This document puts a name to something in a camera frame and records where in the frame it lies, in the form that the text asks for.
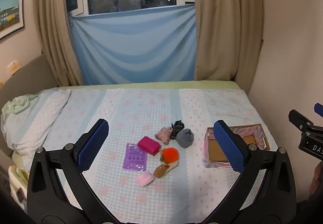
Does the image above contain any pillow with light blue cover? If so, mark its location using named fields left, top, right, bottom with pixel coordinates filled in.
left=1, top=89, right=72, bottom=157

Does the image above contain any framed wall picture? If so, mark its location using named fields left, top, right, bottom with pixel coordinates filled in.
left=0, top=0, right=25, bottom=40

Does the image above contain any pink striped cardboard box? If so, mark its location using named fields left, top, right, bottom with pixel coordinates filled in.
left=202, top=124, right=270, bottom=168

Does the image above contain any pale pink soft puff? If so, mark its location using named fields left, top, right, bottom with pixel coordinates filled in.
left=136, top=172, right=155, bottom=186

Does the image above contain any green bed sheet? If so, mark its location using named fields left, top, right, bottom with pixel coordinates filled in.
left=57, top=80, right=244, bottom=92

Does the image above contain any purple packet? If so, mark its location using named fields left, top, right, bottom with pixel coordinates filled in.
left=123, top=143, right=147, bottom=171

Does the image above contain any light blue hanging cloth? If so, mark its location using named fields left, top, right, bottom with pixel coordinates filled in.
left=69, top=4, right=197, bottom=85

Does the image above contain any person's right hand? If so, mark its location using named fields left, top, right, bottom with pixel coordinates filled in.
left=309, top=162, right=323, bottom=194

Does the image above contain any grey sock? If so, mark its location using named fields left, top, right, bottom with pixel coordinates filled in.
left=176, top=128, right=195, bottom=149

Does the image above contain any magenta pouch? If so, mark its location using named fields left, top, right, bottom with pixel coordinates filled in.
left=137, top=136, right=162, bottom=156

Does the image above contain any yellowish cloth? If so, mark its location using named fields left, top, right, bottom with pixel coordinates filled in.
left=7, top=165, right=29, bottom=204

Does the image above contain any beige curtain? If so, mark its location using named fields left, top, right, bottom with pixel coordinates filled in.
left=32, top=0, right=87, bottom=87
left=190, top=0, right=264, bottom=81

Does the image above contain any brown bear plush sock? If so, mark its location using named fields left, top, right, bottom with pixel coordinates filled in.
left=153, top=152, right=180, bottom=179

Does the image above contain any black patterned sock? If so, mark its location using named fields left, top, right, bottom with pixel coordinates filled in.
left=170, top=120, right=185, bottom=140

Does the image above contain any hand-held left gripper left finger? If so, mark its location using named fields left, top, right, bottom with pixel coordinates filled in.
left=26, top=118, right=119, bottom=224

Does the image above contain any orange pompom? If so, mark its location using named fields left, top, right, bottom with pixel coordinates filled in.
left=161, top=147, right=179, bottom=164

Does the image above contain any pink sock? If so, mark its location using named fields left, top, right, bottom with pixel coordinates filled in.
left=155, top=127, right=173, bottom=145

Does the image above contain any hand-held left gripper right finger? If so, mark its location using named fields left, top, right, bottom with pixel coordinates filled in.
left=202, top=120, right=297, bottom=224

